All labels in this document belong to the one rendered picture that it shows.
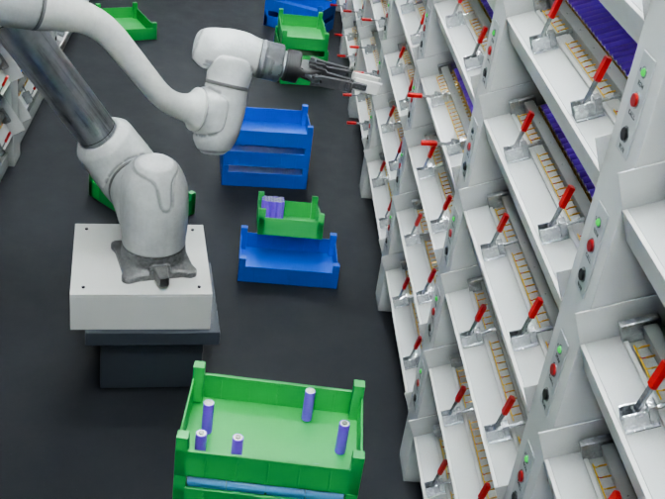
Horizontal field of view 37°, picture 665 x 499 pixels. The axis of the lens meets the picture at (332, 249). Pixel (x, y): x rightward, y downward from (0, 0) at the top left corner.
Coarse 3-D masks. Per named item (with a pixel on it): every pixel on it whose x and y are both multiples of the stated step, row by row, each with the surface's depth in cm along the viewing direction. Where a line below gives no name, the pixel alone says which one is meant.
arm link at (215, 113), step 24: (48, 0) 200; (72, 0) 205; (48, 24) 203; (72, 24) 206; (96, 24) 209; (120, 48) 213; (144, 72) 218; (168, 96) 223; (192, 96) 227; (216, 96) 228; (240, 96) 230; (192, 120) 228; (216, 120) 228; (240, 120) 233; (216, 144) 231
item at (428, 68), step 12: (420, 60) 254; (432, 60) 254; (444, 60) 254; (420, 72) 255; (432, 72) 256; (432, 84) 251; (456, 84) 247; (432, 108) 240; (444, 108) 238; (432, 120) 240; (444, 120) 233; (444, 132) 227; (444, 156) 222; (456, 156) 216; (456, 168) 203; (456, 180) 204
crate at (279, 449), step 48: (192, 384) 172; (240, 384) 176; (288, 384) 175; (192, 432) 169; (240, 432) 170; (288, 432) 172; (336, 432) 174; (240, 480) 161; (288, 480) 160; (336, 480) 160
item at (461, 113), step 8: (448, 72) 249; (448, 80) 245; (440, 88) 246; (448, 88) 241; (456, 88) 240; (456, 96) 236; (456, 104) 232; (448, 112) 234; (464, 112) 228; (464, 120) 224; (464, 128) 221
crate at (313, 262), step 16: (240, 240) 308; (256, 240) 314; (272, 240) 314; (288, 240) 314; (304, 240) 315; (320, 240) 315; (240, 256) 295; (256, 256) 310; (272, 256) 312; (288, 256) 313; (304, 256) 314; (320, 256) 315; (336, 256) 307; (240, 272) 297; (256, 272) 297; (272, 272) 297; (288, 272) 297; (304, 272) 298; (320, 272) 298; (336, 272) 298
